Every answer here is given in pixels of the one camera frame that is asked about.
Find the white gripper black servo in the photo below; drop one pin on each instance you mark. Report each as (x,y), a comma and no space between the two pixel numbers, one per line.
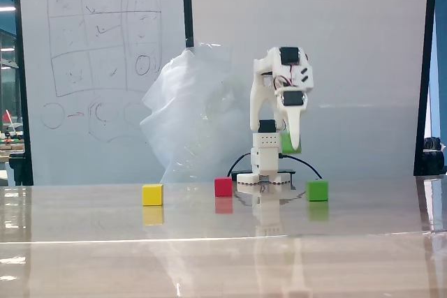
(292,100)

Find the green cube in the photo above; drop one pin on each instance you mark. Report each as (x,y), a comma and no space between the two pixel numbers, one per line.
(286,143)
(317,191)

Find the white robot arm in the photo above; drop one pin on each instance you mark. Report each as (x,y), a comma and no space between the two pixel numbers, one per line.
(260,102)

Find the red cube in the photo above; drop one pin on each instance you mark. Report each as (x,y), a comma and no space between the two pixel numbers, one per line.
(223,187)

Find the yellow cube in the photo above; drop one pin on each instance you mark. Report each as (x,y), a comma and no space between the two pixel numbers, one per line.
(152,194)

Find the flat black power board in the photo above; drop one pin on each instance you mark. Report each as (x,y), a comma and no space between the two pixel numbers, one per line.
(286,172)

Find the plain white board panel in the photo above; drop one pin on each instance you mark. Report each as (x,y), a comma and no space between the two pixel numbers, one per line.
(349,50)

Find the translucent plastic bag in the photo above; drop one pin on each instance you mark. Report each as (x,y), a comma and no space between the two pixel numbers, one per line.
(188,120)

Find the black device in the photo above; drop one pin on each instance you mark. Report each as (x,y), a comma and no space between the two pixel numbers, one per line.
(433,158)

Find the whiteboard with marker grid drawing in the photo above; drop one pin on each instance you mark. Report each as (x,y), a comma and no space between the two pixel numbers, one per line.
(104,130)

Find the black board stand foot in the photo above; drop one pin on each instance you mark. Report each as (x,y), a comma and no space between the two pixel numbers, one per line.
(15,169)

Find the small red flag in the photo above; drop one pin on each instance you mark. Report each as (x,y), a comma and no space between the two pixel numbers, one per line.
(7,116)

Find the black board frame post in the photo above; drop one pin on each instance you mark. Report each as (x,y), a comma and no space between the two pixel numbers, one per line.
(188,5)
(426,85)
(22,102)

